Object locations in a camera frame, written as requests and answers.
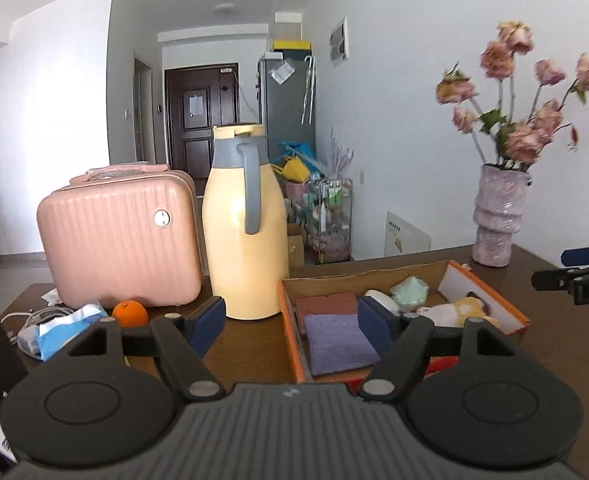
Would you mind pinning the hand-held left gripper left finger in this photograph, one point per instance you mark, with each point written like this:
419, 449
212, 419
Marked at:
207, 325

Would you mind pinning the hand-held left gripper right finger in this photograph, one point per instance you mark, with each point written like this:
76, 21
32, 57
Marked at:
377, 325

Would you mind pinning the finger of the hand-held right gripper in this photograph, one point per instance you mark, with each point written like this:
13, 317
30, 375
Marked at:
579, 256
549, 280

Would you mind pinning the white ball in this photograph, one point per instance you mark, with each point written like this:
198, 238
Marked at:
382, 299

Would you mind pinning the purple towel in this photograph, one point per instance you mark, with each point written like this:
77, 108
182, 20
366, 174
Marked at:
337, 342

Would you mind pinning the brown layered sponge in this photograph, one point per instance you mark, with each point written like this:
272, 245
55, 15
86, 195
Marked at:
324, 307

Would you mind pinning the red cardboard box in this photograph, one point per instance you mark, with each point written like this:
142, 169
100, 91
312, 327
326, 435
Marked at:
287, 310

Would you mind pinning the yellow white cat plush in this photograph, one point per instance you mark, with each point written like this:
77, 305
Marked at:
462, 310

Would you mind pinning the orange fruit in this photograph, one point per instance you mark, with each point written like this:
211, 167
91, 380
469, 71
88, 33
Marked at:
130, 314

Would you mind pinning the pale purple vase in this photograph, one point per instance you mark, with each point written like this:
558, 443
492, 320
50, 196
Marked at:
499, 220

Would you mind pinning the yellow thermos jug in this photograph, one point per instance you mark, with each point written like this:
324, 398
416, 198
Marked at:
239, 240

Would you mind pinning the white board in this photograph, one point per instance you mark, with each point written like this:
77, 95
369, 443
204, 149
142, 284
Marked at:
407, 235

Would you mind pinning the clear storage rack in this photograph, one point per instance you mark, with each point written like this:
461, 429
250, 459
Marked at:
329, 220

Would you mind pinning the pink suitcase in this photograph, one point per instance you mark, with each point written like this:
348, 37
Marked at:
119, 240

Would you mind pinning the dried pink roses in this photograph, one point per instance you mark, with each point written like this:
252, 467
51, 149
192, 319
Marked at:
522, 137

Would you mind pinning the blue white tissue pack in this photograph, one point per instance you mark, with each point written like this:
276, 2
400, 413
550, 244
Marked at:
64, 330

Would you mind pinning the pink plastic bucket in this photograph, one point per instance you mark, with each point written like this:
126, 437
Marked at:
297, 191

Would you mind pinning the crumpled white tissue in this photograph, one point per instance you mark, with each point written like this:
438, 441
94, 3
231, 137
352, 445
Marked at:
52, 296

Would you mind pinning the pale dried plant sprigs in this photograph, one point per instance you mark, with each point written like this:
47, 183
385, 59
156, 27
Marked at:
342, 152

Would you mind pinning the yellow watering can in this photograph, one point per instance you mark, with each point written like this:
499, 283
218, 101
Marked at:
294, 167

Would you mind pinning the dark brown entrance door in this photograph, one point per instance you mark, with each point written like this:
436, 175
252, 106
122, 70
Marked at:
202, 110

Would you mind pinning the grey interior door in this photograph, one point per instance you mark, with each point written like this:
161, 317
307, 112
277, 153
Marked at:
142, 110

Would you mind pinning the grey refrigerator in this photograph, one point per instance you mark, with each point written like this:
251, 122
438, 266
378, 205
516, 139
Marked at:
287, 110

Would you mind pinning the clear umbrella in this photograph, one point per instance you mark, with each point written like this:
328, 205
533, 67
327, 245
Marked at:
308, 90

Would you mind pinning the clear plastic pouch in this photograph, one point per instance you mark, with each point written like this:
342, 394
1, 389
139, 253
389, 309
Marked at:
282, 72

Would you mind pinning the yellow box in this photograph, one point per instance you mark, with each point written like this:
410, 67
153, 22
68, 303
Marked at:
291, 44

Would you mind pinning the round ceiling lamp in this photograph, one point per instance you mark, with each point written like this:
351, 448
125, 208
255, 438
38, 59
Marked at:
226, 8

